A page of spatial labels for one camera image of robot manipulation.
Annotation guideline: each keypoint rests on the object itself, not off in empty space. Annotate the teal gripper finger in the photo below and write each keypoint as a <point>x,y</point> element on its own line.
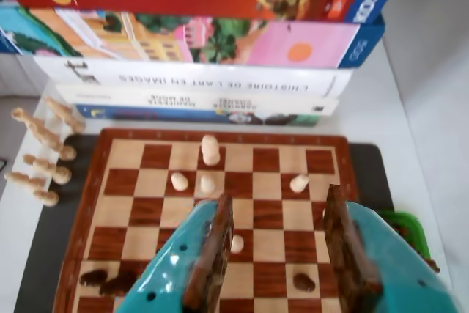
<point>395,272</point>
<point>165,276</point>

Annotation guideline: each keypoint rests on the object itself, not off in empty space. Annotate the tall light wooden chess piece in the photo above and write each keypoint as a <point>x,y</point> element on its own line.
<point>210,150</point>

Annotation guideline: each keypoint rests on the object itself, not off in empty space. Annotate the green tray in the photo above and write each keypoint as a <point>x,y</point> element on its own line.
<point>406,223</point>

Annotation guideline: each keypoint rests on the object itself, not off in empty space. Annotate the light wooden pawn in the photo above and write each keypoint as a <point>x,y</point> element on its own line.
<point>207,184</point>
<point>238,244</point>
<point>299,183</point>
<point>179,182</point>

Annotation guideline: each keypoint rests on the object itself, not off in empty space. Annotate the black mat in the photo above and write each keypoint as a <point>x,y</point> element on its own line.
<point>55,239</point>

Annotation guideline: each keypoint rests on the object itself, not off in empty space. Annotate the wooden chessboard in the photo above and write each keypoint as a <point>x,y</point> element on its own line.
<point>267,184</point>

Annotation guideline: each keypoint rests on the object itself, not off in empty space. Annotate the blue illustrated book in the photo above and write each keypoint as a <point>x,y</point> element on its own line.
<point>165,115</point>

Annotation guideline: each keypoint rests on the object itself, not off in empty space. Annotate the cream paperback book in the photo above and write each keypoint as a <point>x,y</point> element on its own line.
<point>183,102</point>

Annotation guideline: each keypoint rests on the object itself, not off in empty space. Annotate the white art history book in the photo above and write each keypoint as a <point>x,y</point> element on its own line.
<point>220,78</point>

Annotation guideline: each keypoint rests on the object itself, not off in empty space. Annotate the colourful puzzle box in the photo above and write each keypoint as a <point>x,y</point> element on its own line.
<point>146,38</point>

